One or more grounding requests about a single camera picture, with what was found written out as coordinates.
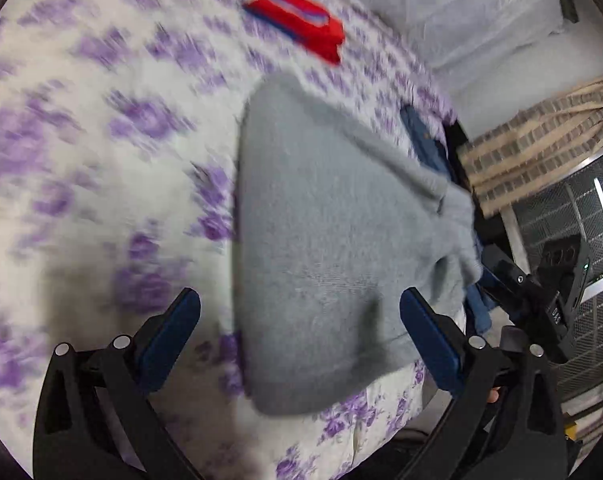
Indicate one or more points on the grey fleece sweatpants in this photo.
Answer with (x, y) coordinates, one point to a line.
(333, 225)

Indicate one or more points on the white lace headboard cover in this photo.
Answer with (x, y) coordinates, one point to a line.
(497, 57)

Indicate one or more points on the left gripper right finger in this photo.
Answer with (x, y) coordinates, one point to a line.
(520, 436)

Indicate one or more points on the purple floral bed quilt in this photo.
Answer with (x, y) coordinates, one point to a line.
(118, 129)

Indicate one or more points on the folded red striped garment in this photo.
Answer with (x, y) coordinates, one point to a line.
(304, 21)

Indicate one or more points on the blue denim jeans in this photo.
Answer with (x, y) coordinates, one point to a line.
(432, 154)

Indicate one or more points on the beige checkered curtain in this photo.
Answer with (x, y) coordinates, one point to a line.
(537, 146)

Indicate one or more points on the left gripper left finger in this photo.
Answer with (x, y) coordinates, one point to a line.
(94, 419)

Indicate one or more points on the right human hand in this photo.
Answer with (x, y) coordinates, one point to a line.
(493, 395)

